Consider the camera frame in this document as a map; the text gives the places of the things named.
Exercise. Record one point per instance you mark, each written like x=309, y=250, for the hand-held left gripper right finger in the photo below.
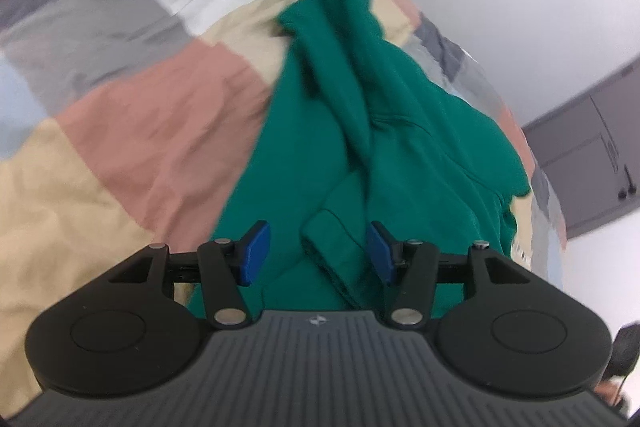
x=380, y=254

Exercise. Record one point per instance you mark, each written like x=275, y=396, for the grey door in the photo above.
x=595, y=147

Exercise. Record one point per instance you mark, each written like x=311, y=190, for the patchwork bed sheet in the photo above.
x=150, y=107

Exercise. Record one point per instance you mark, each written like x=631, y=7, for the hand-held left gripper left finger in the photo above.
x=254, y=254

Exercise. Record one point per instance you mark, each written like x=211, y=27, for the green printed sweatshirt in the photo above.
x=400, y=132

